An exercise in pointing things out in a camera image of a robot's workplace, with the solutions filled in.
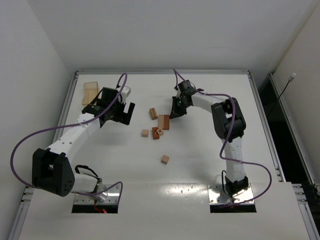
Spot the metal base plate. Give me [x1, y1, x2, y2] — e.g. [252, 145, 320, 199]
[207, 184, 256, 206]
[73, 183, 122, 205]

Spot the letter Q wood cube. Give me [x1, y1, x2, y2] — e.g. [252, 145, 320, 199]
[141, 129, 149, 138]

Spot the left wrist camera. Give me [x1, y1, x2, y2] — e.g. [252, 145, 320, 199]
[116, 86, 131, 103]

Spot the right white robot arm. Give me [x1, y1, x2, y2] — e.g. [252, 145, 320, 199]
[169, 80, 249, 197]

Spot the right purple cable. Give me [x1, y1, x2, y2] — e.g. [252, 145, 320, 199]
[172, 68, 274, 206]

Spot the brown arch wood block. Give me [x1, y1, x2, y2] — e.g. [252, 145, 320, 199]
[152, 126, 160, 140]

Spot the reddish long wood block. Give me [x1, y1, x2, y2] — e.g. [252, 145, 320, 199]
[163, 114, 170, 130]

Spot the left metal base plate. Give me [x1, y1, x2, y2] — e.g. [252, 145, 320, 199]
[73, 183, 122, 205]

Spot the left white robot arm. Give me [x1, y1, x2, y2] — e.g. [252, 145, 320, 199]
[32, 86, 135, 197]

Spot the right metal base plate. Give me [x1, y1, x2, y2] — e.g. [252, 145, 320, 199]
[207, 184, 256, 206]

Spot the light rectangular wood block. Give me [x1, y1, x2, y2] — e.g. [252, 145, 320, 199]
[149, 107, 158, 120]

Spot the lone light wood cube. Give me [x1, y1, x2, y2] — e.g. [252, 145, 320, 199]
[161, 155, 170, 165]

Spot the purple cable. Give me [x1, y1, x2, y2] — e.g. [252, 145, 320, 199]
[172, 68, 274, 206]
[10, 72, 128, 198]

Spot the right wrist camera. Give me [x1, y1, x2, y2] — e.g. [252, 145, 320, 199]
[175, 90, 183, 99]

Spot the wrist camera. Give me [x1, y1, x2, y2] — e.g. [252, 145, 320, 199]
[116, 86, 131, 103]
[175, 90, 183, 99]

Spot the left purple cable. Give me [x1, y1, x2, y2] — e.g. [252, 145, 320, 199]
[10, 72, 128, 198]

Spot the letter N wood cube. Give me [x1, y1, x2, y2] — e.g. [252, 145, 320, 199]
[155, 128, 164, 136]

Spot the black wall cable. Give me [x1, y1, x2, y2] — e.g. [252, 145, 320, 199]
[264, 72, 297, 118]

